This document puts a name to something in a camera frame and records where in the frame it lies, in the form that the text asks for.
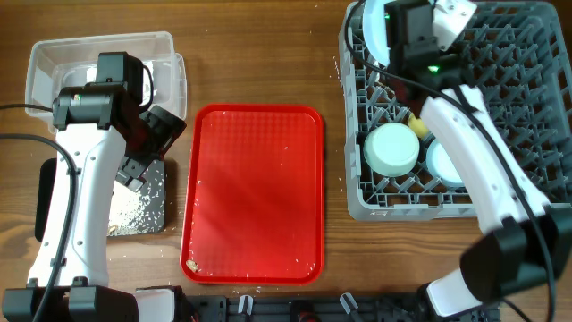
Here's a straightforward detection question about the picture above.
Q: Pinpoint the light blue plate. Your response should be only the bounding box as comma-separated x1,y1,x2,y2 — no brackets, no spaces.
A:
362,0,392,66

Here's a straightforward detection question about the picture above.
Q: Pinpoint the red serving tray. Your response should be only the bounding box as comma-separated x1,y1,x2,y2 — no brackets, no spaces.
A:
180,103,324,285

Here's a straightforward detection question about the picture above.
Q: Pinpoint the grey dishwasher rack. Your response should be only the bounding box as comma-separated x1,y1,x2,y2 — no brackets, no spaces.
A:
339,2,571,221

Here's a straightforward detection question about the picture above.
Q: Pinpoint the mint green bowl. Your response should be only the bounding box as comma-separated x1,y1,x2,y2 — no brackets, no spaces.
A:
364,123,420,177

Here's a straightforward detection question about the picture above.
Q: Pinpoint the yellow plastic cup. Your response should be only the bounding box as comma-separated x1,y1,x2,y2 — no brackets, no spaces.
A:
408,114,430,139

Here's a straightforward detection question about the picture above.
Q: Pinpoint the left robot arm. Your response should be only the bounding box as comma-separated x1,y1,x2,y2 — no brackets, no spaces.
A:
2,80,192,321

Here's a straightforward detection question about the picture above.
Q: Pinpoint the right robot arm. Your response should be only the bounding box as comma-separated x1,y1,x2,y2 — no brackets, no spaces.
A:
383,1,571,319

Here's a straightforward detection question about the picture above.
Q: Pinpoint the black cable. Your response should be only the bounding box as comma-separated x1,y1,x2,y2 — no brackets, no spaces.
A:
343,0,558,322
0,103,80,322

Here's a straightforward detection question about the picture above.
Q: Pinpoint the left black cable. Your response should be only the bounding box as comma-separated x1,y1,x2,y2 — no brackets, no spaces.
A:
0,103,80,322

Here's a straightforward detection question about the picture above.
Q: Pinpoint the black tray bin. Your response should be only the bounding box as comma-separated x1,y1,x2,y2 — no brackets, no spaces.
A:
35,158,166,242

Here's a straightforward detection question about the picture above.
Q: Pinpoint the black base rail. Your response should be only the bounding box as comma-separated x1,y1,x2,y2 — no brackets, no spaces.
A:
178,292,500,322

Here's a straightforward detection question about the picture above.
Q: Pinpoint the small food crumb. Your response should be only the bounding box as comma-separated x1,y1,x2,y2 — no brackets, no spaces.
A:
186,260,199,273

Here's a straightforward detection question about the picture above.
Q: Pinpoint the right black cable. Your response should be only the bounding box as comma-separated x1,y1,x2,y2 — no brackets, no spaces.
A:
343,0,558,322

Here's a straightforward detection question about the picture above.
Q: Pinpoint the clear plastic bin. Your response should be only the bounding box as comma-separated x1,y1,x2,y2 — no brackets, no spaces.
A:
25,31,188,120

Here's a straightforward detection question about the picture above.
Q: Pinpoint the light blue bowl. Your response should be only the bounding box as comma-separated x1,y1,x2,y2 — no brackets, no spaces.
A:
425,140,464,188

